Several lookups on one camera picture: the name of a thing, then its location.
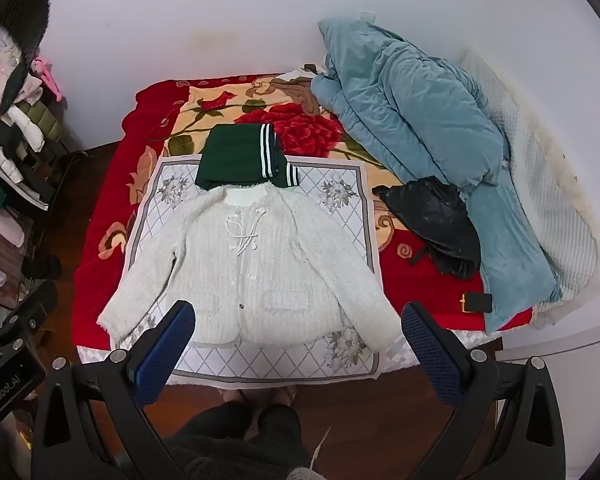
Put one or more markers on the white textured pillow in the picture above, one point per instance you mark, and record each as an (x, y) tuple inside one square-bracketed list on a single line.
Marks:
[(545, 195)]

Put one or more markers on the green sweater with white stripes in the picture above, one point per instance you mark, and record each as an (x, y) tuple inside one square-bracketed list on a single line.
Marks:
[(235, 157)]

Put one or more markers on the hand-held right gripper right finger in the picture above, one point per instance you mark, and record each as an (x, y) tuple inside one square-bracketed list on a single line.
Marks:
[(430, 355)]

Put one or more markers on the person's legs in dark pants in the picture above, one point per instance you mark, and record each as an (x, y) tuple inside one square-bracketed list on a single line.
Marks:
[(240, 440)]

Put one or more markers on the black fur garment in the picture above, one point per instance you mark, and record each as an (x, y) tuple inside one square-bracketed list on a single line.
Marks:
[(27, 25)]

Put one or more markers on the black phone with orange edge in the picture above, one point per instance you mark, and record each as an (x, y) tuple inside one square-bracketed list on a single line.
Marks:
[(477, 302)]

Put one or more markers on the white bed frame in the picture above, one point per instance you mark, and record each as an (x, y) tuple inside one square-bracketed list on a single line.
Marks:
[(565, 350)]

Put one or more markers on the olive puffer vest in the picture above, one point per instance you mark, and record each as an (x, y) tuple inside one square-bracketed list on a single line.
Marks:
[(42, 120)]

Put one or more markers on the black metal clothes rack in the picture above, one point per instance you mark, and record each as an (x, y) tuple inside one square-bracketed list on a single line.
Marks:
[(55, 170)]

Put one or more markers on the white puffer jacket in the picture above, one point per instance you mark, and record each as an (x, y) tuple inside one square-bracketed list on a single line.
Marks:
[(2, 150)]

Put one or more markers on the white floral diamond-pattern mat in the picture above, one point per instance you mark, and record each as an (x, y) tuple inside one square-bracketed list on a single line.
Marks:
[(345, 195)]

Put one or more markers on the clear wall hook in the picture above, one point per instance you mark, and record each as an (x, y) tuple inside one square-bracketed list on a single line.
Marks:
[(367, 14)]

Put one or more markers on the black plastic bag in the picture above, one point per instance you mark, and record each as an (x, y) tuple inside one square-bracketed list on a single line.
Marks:
[(435, 220)]

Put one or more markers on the white knit cardigan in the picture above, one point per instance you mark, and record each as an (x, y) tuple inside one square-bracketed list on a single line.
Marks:
[(260, 260)]

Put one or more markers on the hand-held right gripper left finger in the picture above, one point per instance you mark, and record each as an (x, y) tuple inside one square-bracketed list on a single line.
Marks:
[(164, 352)]

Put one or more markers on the pink plastic hanger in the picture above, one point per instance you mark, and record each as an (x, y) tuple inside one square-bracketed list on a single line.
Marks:
[(50, 77)]

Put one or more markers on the blue quilt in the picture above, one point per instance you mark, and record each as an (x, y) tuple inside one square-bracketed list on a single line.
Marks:
[(410, 110)]

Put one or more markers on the pink fuzzy garment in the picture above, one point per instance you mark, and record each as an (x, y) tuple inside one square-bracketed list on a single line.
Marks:
[(0, 65)]

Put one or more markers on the red rose-print blanket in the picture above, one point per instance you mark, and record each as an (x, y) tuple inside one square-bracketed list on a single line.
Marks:
[(305, 125)]

